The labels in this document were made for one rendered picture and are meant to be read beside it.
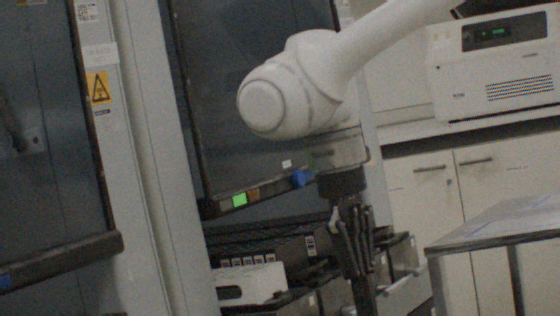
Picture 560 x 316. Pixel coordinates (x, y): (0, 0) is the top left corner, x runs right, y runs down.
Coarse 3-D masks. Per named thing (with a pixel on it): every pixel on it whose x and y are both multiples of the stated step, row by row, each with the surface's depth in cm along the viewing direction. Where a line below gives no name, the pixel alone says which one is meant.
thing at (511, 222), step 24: (552, 192) 239; (480, 216) 229; (504, 216) 221; (528, 216) 214; (552, 216) 207; (456, 240) 206; (480, 240) 201; (504, 240) 199; (528, 240) 197; (432, 264) 207; (432, 288) 208; (528, 312) 245
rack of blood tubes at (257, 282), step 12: (264, 264) 196; (276, 264) 193; (216, 276) 193; (228, 276) 190; (240, 276) 188; (252, 276) 187; (264, 276) 189; (276, 276) 192; (240, 288) 200; (252, 288) 187; (264, 288) 189; (276, 288) 192; (228, 300) 190; (240, 300) 189; (252, 300) 187; (264, 300) 188
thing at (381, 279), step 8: (376, 248) 221; (376, 256) 218; (384, 256) 221; (336, 264) 213; (376, 264) 218; (384, 264) 221; (376, 272) 217; (384, 272) 220; (376, 280) 217; (384, 280) 220; (400, 280) 217; (376, 288) 216; (384, 288) 215; (392, 288) 212; (400, 288) 215; (384, 296) 211
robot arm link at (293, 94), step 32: (416, 0) 163; (448, 0) 164; (352, 32) 162; (384, 32) 162; (288, 64) 162; (320, 64) 162; (352, 64) 162; (256, 96) 160; (288, 96) 159; (320, 96) 162; (256, 128) 161; (288, 128) 161
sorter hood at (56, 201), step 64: (0, 0) 147; (64, 0) 160; (0, 64) 146; (64, 64) 158; (0, 128) 144; (64, 128) 157; (0, 192) 143; (64, 192) 155; (0, 256) 141; (64, 256) 150
